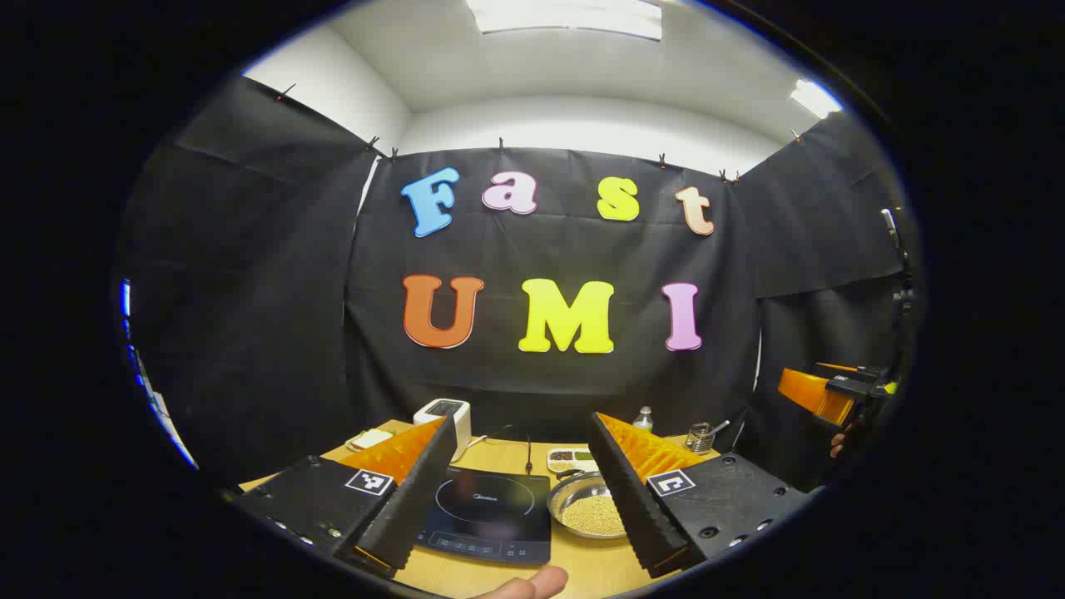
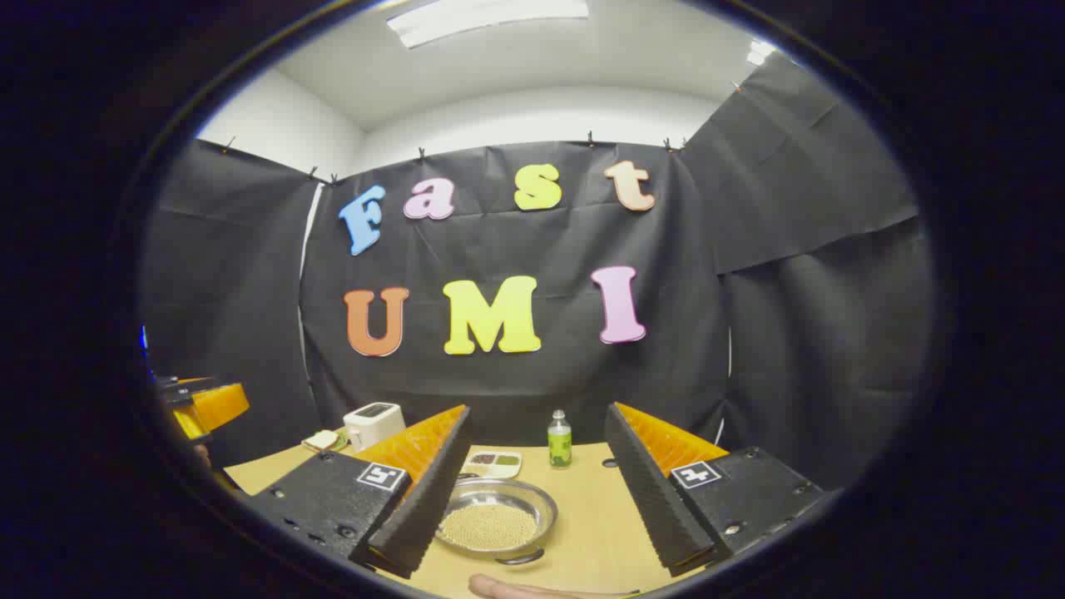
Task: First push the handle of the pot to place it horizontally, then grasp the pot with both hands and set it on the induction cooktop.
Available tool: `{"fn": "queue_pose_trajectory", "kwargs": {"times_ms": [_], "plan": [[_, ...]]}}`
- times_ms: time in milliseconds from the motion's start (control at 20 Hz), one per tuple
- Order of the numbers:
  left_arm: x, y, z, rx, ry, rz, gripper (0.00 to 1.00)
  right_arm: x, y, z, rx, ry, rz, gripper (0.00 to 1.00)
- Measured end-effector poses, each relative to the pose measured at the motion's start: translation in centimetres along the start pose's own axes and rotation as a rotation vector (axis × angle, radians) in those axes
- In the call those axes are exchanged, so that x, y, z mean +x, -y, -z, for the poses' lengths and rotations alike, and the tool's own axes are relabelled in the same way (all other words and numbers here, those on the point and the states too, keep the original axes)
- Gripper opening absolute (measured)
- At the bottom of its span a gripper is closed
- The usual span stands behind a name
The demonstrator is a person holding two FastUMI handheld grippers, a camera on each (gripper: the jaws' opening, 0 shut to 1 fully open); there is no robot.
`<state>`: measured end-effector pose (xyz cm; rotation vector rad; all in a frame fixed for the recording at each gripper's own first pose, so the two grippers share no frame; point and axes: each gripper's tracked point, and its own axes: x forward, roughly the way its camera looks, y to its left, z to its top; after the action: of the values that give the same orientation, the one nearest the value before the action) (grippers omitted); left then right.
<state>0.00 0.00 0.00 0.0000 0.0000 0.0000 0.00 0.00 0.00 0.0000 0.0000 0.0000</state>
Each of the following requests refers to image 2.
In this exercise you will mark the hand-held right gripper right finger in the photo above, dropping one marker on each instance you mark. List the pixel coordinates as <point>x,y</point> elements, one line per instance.
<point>645,491</point>

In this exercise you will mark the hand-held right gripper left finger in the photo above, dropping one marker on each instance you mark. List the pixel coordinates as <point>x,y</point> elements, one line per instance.
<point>428,507</point>

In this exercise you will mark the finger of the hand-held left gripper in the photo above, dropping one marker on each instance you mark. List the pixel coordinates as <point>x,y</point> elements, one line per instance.
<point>218,406</point>

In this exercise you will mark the pile of yellow soybeans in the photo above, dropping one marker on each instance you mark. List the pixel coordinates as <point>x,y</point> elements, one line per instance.
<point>489,527</point>

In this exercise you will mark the white divided bean dish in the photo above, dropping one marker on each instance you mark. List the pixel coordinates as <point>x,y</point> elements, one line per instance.
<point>492,462</point>

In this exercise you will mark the green label drink bottle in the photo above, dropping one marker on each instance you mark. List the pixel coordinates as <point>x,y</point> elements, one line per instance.
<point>560,445</point>

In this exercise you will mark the white toaster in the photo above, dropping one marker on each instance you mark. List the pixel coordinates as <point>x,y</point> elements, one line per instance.
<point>374,424</point>

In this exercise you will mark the black backdrop cloth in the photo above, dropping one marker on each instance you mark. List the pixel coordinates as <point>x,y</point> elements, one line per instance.
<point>499,241</point>

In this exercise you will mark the small ceiling light panel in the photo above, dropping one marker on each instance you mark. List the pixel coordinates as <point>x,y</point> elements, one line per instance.
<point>759,52</point>

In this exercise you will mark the large ceiling light panel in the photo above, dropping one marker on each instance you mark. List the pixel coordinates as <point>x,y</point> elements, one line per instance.
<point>487,21</point>

